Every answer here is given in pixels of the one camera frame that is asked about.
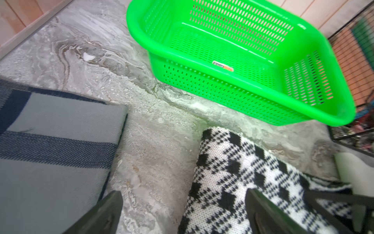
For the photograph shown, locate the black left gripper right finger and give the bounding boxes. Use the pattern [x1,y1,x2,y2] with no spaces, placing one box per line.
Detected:
[245,189,309,234]

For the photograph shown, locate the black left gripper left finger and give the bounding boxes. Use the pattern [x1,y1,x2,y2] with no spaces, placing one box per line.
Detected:
[64,191,123,234]

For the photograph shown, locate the black white smiley scarf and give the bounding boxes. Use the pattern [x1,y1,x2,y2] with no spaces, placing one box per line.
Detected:
[178,127,352,234]

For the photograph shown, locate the grey navy striped scarf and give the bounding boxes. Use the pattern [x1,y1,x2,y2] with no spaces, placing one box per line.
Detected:
[1,80,128,234]

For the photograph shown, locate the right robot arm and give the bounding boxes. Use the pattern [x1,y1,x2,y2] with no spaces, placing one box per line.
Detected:
[245,153,374,234]

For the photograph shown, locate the green plastic basket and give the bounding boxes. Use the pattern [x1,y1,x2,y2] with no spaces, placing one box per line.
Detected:
[126,1,356,127]

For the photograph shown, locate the black wire grid organizer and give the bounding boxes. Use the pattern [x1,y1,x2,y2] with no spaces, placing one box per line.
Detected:
[327,1,374,157]

